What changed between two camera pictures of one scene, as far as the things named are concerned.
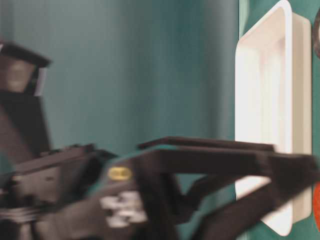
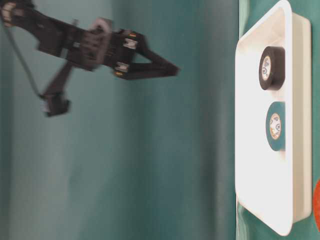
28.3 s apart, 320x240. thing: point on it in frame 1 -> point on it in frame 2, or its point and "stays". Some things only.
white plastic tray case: x=274 y=102 stays
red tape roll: x=316 y=204 stays
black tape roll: x=315 y=33 -> x=272 y=68
